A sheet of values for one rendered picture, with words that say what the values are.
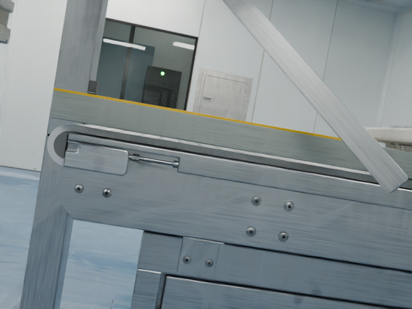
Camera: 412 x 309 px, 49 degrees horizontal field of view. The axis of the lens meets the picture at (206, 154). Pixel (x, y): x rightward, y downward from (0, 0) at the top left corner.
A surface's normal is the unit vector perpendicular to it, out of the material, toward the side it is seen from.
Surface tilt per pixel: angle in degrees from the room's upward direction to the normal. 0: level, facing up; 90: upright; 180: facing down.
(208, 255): 90
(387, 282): 90
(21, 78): 90
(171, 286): 90
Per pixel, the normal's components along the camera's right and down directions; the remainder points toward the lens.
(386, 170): -0.47, -0.09
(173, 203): 0.07, 0.07
